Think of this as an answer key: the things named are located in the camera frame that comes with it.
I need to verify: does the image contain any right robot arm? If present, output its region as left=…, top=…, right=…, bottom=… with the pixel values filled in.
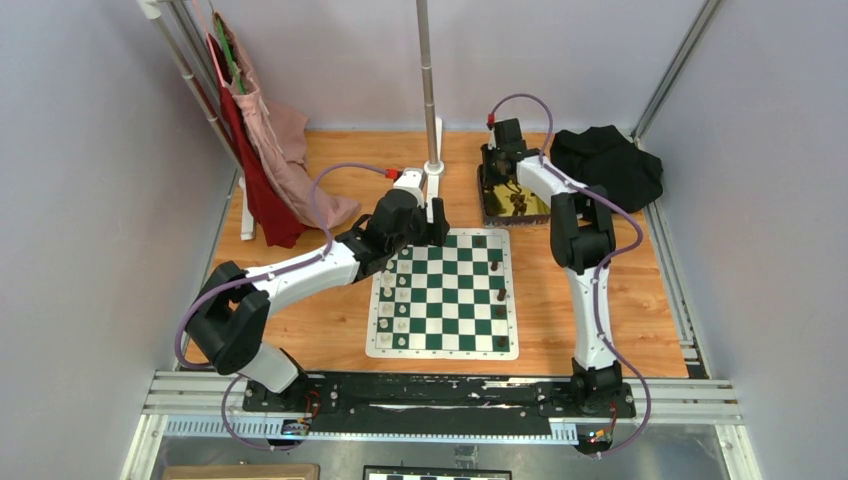
left=481, top=115, right=622, bottom=418

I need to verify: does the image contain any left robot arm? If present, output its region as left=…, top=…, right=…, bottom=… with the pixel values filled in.
left=179, top=188, right=450, bottom=413

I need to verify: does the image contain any green white chess board mat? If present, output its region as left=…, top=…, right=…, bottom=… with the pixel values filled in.
left=365, top=228, right=519, bottom=361

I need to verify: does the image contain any decorated gold tin box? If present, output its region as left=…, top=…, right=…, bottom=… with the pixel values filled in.
left=477, top=165, right=550, bottom=228

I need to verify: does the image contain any white stand base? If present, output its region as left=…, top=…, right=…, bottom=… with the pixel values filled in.
left=424, top=116, right=445, bottom=223

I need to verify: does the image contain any black cloth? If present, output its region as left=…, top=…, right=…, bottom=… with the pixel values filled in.
left=550, top=125, right=664, bottom=213

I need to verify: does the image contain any red cloth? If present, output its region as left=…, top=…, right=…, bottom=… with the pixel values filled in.
left=206, top=34, right=308, bottom=249

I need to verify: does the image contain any pink cloth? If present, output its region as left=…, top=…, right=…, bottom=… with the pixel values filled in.
left=213, top=12, right=360, bottom=228

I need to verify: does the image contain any metal stand pole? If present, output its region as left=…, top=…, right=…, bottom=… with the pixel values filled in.
left=415, top=0, right=441, bottom=172

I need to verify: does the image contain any white clothes rack pole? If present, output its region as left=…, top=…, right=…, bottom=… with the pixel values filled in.
left=136, top=0, right=256, bottom=241

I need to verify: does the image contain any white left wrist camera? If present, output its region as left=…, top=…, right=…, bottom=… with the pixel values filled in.
left=393, top=168, right=426, bottom=208

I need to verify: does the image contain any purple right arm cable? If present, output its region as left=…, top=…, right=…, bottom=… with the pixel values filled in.
left=486, top=93, right=654, bottom=460

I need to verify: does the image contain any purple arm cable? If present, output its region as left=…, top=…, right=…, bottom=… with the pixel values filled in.
left=486, top=93, right=654, bottom=460
left=173, top=162, right=399, bottom=453

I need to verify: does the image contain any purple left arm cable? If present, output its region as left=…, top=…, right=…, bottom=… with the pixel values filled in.
left=173, top=162, right=399, bottom=453

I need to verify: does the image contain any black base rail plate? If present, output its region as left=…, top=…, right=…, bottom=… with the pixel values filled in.
left=242, top=372, right=636, bottom=436

